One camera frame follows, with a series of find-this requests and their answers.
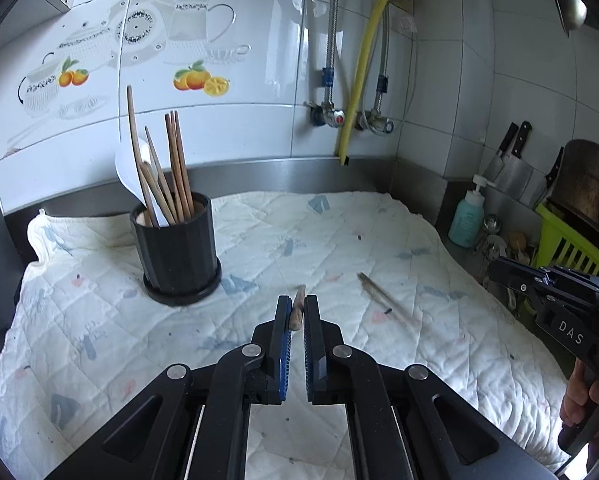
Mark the metal water valve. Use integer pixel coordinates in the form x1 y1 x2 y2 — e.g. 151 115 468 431
304 101 349 128
357 109 395 136

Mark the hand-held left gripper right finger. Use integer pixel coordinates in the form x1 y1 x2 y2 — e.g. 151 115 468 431
304 295 555 480

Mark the yellow gas hose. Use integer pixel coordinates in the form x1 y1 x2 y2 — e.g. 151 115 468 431
335 0 399 167

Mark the person's right hand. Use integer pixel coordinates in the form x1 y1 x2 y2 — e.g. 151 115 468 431
561 359 599 429

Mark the wooden chopstick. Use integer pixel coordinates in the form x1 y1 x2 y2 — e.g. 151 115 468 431
126 85 155 228
169 111 190 222
138 161 169 226
357 271 423 328
164 113 185 222
150 157 180 222
174 110 195 220
289 284 307 332
144 126 179 223

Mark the white quilted mat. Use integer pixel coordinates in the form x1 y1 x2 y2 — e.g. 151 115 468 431
0 191 573 480

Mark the green soap pump bottle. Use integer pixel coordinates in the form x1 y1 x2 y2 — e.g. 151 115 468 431
448 174 496 249

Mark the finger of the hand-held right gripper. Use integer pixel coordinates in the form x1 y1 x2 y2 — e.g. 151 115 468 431
499 255 599 291
489 262 551 301

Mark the black utensil holder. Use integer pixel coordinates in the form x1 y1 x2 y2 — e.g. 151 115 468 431
129 191 223 307

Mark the white plastic rice spoon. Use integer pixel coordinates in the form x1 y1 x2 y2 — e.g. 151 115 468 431
114 135 169 227

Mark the braided steel hose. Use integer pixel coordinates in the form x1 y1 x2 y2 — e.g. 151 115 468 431
374 5 393 113
322 0 340 106

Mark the black handled kitchen knife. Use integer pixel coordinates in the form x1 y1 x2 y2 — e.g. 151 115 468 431
532 146 566 207
481 121 520 181
494 120 534 196

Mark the green plastic dish rack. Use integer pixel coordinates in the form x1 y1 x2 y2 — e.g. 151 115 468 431
528 201 599 283

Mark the dark metal pan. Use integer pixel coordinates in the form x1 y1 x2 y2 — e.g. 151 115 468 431
548 139 599 261

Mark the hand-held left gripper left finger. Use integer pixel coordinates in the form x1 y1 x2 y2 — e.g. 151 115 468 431
44 295 293 480

